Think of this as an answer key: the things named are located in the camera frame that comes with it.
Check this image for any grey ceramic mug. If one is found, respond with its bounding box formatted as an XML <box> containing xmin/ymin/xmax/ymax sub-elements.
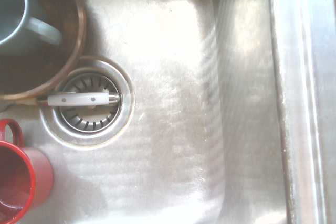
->
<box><xmin>0</xmin><ymin>0</ymin><xmax>64</xmax><ymax>56</ymax></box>

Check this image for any white handled table utensil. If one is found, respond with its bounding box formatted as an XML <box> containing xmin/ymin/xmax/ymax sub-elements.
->
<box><xmin>36</xmin><ymin>91</ymin><xmax>121</xmax><ymax>108</ymax></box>

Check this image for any brown wooden bowl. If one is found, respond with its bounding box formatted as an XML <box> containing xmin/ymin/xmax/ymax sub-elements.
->
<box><xmin>0</xmin><ymin>0</ymin><xmax>87</xmax><ymax>101</ymax></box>

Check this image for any stainless steel double sink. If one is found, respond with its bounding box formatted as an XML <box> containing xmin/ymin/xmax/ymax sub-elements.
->
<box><xmin>0</xmin><ymin>0</ymin><xmax>336</xmax><ymax>224</ymax></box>

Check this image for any red mug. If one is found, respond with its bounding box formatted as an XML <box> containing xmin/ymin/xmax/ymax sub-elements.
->
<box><xmin>0</xmin><ymin>118</ymin><xmax>55</xmax><ymax>224</ymax></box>

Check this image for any metal sink drain strainer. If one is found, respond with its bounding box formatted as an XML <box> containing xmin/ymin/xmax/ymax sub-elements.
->
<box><xmin>39</xmin><ymin>56</ymin><xmax>135</xmax><ymax>151</ymax></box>

